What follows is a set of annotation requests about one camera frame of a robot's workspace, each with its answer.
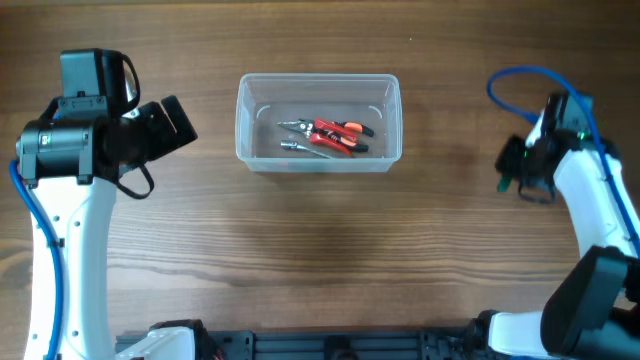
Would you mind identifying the orange black needle-nose pliers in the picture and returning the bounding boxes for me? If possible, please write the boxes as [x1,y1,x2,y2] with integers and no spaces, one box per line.
[295,118,375,154]

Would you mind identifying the red handled snips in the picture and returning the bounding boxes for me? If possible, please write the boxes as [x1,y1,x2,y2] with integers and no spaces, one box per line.
[276,118,361,159]

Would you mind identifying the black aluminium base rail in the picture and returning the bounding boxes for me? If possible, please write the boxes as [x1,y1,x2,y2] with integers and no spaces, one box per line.
[209,328,506,360]

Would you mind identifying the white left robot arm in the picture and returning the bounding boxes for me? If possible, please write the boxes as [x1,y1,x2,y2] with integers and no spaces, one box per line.
[9,96,209,359]

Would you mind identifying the green handled screwdriver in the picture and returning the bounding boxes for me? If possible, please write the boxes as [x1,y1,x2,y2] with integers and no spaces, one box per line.
[497,176,512,192]

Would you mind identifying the clear plastic container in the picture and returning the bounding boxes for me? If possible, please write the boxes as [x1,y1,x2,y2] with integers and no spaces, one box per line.
[236,73,403,173]

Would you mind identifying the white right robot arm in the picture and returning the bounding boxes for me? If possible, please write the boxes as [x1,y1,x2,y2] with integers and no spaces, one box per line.
[466,92,639,359]

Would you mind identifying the silver combination wrench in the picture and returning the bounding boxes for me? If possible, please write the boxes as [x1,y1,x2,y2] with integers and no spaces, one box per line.
[280,140,332,159]

